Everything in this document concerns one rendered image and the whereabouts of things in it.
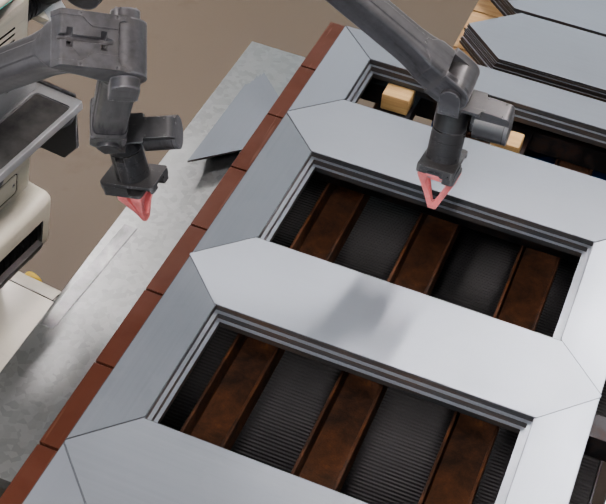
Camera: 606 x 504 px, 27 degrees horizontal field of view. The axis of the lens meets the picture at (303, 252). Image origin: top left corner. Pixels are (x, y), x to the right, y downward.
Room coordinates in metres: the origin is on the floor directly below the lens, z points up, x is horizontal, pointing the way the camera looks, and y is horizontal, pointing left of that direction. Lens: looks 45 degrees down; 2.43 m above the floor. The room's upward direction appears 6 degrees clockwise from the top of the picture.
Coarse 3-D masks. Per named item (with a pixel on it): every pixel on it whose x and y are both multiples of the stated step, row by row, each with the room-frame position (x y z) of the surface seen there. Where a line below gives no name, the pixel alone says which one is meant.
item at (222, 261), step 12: (252, 240) 1.59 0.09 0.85; (216, 252) 1.55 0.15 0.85; (228, 252) 1.56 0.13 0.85; (240, 252) 1.56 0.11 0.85; (204, 264) 1.52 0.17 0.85; (216, 264) 1.52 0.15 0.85; (228, 264) 1.53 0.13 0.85; (204, 276) 1.49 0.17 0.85; (216, 276) 1.50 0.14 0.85; (228, 276) 1.50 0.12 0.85; (216, 288) 1.47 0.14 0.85; (216, 300) 1.44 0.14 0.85
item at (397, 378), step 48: (288, 192) 1.74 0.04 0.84; (384, 192) 1.79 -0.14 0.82; (432, 192) 1.78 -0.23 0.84; (528, 240) 1.71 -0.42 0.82; (576, 240) 1.70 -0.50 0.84; (576, 288) 1.57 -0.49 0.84; (288, 336) 1.39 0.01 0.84; (384, 384) 1.32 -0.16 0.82; (432, 384) 1.31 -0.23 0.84; (528, 432) 1.24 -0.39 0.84
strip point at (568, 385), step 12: (564, 348) 1.42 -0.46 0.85; (564, 360) 1.39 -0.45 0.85; (576, 360) 1.39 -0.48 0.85; (552, 372) 1.36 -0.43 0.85; (564, 372) 1.36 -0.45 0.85; (576, 372) 1.37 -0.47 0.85; (552, 384) 1.34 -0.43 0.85; (564, 384) 1.34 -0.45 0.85; (576, 384) 1.34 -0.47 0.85; (588, 384) 1.34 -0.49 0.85; (552, 396) 1.31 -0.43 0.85; (564, 396) 1.31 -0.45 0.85; (576, 396) 1.32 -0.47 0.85; (588, 396) 1.32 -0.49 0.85; (600, 396) 1.32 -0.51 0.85; (540, 408) 1.28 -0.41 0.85; (552, 408) 1.28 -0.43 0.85; (564, 408) 1.29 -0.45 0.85
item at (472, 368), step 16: (480, 320) 1.46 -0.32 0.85; (496, 320) 1.46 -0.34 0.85; (464, 336) 1.42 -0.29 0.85; (480, 336) 1.42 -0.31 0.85; (496, 336) 1.43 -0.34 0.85; (464, 352) 1.38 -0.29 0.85; (480, 352) 1.39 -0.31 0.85; (496, 352) 1.39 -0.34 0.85; (448, 368) 1.35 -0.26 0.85; (464, 368) 1.35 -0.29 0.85; (480, 368) 1.35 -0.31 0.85; (496, 368) 1.36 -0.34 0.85; (448, 384) 1.31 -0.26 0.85; (464, 384) 1.31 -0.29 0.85; (480, 384) 1.32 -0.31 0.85
